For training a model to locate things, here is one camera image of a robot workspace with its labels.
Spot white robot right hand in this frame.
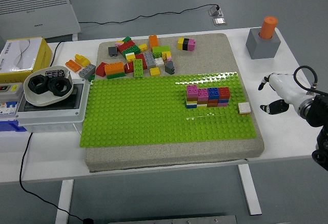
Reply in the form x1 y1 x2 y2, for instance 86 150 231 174
258 72 315 115

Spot white square brick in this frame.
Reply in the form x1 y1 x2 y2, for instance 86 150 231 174
238 102 252 116

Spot green studded baseplate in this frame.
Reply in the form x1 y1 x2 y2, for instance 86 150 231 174
78 71 258 149

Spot grey block holder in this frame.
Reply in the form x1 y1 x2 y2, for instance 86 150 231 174
245 28 282 60

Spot orange cylinder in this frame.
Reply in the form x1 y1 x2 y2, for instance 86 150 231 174
258 16 279 39

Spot grey-brown foam mat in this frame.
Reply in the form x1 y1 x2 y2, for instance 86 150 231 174
84 33 265 173

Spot metal floor socket plate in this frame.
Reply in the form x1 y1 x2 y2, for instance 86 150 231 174
212 16 228 26

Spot open metal floor socket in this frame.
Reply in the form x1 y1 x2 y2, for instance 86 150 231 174
208 5 226 17

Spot white table leg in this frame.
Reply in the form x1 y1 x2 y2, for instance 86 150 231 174
237 164 262 216
55 179 75 224

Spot dark grey sloped brick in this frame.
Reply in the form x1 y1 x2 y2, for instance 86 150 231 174
165 61 176 75

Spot lime green long brick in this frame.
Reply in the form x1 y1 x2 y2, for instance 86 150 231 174
152 45 172 57

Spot green eight-stud brick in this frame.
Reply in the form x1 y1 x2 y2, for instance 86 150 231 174
133 58 145 78

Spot large red brick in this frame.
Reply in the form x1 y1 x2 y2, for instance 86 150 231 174
117 40 137 53

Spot dark green long brick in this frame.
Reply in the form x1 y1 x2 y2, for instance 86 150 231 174
106 72 127 79

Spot orange long brick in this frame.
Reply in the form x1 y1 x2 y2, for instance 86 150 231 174
104 62 126 76

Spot red roof brick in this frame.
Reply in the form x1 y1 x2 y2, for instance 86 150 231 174
95 62 108 77

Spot light grey brick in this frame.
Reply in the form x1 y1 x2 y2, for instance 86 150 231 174
78 64 96 79

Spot yellow sloped brick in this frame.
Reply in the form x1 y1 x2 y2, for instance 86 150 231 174
74 54 91 68

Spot orange flat brick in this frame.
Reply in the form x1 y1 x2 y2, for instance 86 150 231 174
65 59 82 73

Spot dark small electronic component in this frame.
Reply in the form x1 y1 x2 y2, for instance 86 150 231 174
45 69 65 78

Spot black hex nut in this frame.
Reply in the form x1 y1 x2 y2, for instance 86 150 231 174
27 74 50 95
47 77 71 97

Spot grey electrical junction box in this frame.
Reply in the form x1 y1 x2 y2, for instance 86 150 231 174
15 78 91 134

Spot white plastic bowl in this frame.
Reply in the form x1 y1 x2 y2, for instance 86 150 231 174
23 65 74 107

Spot white panel heater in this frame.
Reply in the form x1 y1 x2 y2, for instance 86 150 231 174
0 0 81 43

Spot yellow white tissue box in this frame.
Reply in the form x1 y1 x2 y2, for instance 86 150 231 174
0 36 53 84

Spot white circuit breaker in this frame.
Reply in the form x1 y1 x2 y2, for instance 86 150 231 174
0 100 19 117

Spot multicolour brick wall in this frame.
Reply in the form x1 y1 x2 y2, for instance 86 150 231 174
185 85 231 110

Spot black floor cable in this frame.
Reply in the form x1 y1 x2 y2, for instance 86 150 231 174
78 4 219 26

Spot thin black cable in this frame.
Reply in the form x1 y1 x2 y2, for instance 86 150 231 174
49 40 65 67

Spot grey yellow switch box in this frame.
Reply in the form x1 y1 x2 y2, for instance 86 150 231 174
0 82 24 103

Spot black power cable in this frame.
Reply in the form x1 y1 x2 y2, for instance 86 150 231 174
19 132 89 221

